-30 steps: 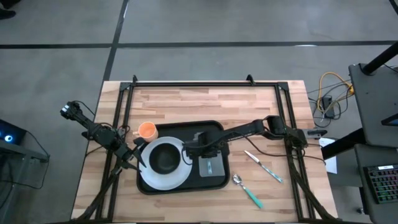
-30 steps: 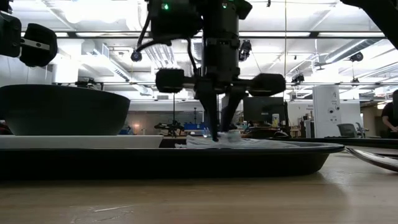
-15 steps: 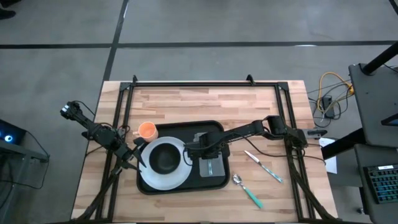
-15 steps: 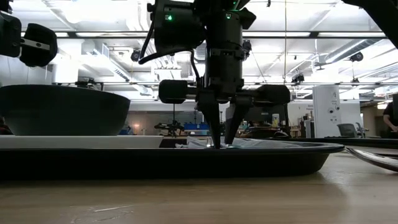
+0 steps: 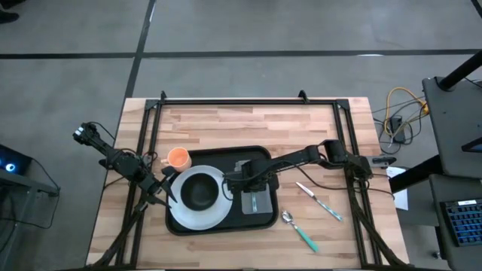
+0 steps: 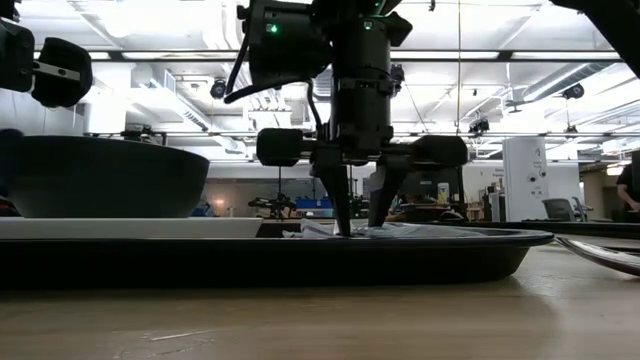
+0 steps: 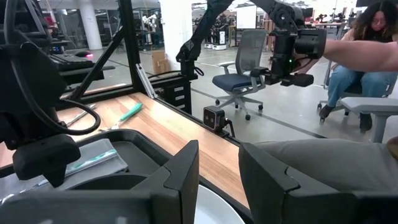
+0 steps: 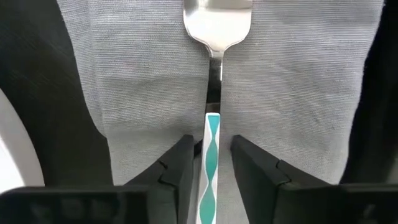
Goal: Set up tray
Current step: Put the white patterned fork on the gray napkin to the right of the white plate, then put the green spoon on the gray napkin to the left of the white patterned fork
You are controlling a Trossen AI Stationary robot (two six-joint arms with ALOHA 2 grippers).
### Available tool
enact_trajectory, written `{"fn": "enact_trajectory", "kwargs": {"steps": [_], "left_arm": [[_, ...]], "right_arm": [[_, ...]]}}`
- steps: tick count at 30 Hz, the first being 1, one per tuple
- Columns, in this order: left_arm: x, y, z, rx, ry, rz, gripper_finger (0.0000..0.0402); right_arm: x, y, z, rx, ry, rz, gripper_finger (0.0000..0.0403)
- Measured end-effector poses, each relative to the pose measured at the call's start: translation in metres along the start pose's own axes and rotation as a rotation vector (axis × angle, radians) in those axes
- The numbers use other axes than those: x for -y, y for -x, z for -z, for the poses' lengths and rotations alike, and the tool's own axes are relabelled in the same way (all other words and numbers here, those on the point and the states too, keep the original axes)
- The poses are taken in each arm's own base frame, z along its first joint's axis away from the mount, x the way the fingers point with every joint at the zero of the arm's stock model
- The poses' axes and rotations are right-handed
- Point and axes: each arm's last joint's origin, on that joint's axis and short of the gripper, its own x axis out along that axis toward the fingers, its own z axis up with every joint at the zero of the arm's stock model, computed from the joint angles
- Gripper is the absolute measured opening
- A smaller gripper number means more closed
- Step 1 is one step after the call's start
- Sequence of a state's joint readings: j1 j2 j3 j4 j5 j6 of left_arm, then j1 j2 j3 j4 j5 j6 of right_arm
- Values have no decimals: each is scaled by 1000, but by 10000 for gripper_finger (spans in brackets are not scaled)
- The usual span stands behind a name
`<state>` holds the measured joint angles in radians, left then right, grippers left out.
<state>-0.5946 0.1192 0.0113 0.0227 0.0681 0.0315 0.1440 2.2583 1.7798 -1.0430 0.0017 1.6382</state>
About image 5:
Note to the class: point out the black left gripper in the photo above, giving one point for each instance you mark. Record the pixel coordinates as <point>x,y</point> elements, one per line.
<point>154,186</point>

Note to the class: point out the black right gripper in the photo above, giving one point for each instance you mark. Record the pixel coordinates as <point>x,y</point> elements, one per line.
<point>256,175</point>

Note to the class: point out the black bowl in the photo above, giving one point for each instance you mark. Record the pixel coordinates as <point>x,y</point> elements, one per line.
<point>199,192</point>

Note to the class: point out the orange cup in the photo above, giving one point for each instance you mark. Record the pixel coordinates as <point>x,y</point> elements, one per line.
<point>177,158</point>

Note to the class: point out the white round plate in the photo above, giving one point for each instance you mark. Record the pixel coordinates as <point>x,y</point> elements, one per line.
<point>199,220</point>

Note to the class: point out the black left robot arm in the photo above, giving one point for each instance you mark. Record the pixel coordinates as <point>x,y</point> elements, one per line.
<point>113,158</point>

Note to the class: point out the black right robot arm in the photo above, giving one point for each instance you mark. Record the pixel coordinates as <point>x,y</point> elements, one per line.
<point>293,156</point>

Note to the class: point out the black plastic tray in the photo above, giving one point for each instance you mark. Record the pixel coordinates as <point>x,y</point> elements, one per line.
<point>226,158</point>

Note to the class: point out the grey side table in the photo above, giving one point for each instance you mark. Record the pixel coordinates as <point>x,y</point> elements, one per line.
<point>34,186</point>

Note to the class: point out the white paper sheet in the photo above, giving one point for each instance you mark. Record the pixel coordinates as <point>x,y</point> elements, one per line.
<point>401,199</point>

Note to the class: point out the black power adapter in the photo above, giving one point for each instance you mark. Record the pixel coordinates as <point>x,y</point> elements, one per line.
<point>397,130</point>

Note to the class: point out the computer with blue light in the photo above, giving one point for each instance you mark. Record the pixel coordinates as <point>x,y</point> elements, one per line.
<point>11,165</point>

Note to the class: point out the black cart beam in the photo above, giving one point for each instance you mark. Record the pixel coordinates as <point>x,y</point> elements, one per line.
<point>414,175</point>

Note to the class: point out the backlit keyboard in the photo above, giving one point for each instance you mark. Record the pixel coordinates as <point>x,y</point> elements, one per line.
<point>465,222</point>

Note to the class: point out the dark grey desk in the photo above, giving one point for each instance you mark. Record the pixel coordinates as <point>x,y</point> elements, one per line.
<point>459,259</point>

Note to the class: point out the black monitor corner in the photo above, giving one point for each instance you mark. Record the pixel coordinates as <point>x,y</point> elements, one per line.
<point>475,146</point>

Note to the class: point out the person's shoe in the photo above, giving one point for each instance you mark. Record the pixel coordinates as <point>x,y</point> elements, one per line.
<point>7,17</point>

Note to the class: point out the black pole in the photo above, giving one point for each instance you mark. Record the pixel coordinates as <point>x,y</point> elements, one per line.
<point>461,70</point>

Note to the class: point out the black metal table frame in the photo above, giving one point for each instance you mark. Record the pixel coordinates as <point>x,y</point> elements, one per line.
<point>244,101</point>

